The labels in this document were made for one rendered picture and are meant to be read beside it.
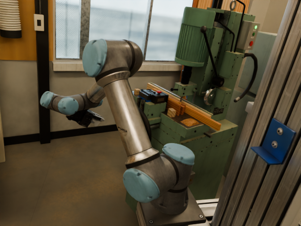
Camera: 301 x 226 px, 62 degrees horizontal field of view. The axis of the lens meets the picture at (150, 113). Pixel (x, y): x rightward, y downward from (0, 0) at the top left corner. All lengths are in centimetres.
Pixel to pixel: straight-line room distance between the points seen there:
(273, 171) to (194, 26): 94
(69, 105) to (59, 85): 156
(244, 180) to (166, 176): 23
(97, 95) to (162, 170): 49
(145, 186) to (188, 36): 93
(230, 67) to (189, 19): 37
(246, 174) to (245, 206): 9
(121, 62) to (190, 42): 70
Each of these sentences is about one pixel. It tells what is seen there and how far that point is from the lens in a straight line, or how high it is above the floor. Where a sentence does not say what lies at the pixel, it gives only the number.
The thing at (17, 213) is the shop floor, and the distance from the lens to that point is 213.
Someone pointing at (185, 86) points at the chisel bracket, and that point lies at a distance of 153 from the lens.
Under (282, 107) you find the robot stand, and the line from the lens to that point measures 68.
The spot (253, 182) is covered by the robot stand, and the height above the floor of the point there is 109.
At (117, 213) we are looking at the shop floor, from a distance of 206.
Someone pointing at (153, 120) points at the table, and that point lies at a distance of 147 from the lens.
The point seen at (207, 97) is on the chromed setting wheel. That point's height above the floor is 102.
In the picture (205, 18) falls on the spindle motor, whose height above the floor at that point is 146.
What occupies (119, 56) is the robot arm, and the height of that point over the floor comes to 133.
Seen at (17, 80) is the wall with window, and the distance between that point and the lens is 261.
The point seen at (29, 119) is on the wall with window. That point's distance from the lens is 277.
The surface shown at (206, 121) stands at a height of 92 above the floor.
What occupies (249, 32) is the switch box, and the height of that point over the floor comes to 142.
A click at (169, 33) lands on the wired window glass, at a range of 311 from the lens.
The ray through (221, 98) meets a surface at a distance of 159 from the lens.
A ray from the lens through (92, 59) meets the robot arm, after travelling 81.
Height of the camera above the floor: 149
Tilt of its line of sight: 24 degrees down
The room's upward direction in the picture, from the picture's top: 9 degrees clockwise
